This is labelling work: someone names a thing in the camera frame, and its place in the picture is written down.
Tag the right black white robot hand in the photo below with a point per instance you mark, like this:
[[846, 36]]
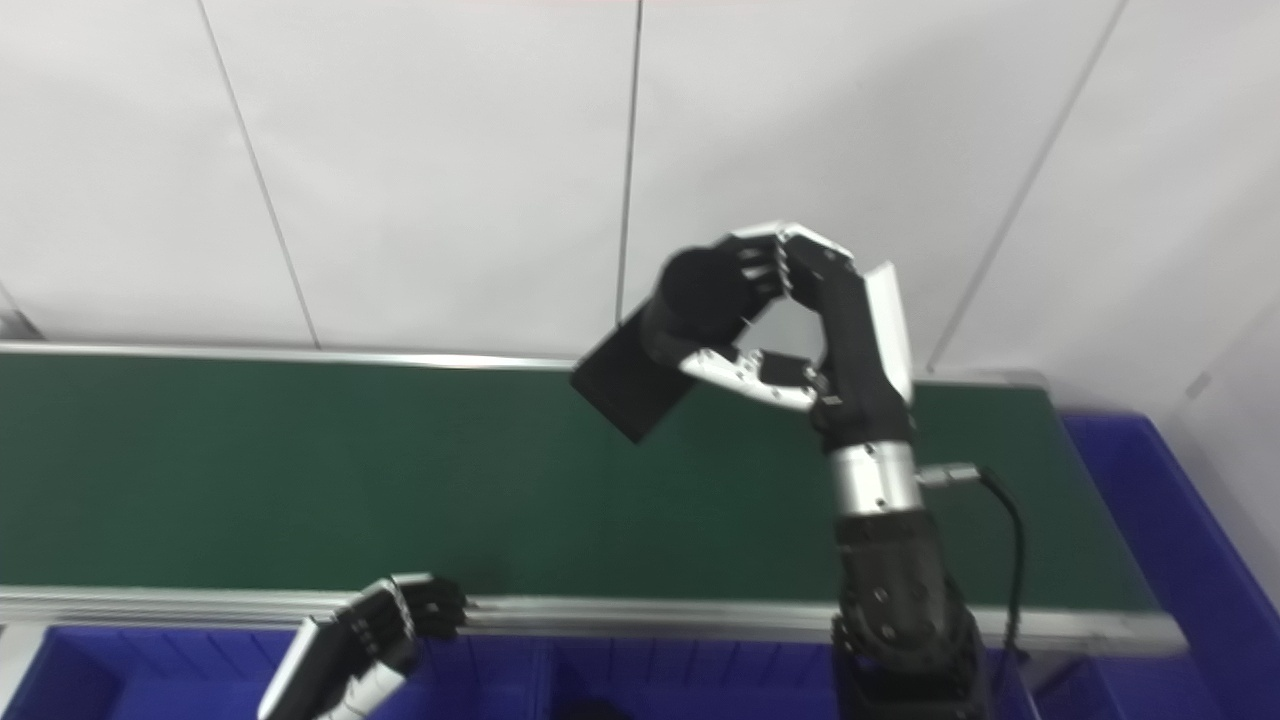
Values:
[[860, 360]]

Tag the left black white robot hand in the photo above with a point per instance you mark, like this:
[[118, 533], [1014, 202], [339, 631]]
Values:
[[340, 650]]

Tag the black cylinder block part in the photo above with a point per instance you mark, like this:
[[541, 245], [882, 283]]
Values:
[[592, 711], [640, 380]]

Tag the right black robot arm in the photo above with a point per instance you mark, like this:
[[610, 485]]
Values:
[[900, 610]]

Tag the blue plastic bin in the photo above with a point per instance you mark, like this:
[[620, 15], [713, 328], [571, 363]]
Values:
[[720, 685], [150, 680], [1200, 600]]

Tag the green conveyor belt aluminium frame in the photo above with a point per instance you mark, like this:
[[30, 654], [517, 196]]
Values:
[[300, 470]]

